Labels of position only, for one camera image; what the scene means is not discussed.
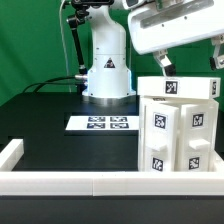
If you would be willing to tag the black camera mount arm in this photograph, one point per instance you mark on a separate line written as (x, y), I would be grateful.
(81, 14)

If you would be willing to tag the white U-shaped border frame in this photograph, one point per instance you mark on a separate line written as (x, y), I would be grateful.
(101, 183)

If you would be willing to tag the white marker base plate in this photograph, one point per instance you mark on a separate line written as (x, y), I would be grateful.
(105, 123)

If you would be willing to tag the white cabinet body box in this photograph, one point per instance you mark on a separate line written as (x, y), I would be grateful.
(146, 101)

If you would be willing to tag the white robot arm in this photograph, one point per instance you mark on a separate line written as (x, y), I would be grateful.
(109, 79)

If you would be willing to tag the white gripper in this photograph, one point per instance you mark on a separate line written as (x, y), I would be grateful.
(154, 30)

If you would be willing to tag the white cabinet top block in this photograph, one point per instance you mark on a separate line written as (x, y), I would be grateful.
(179, 87)

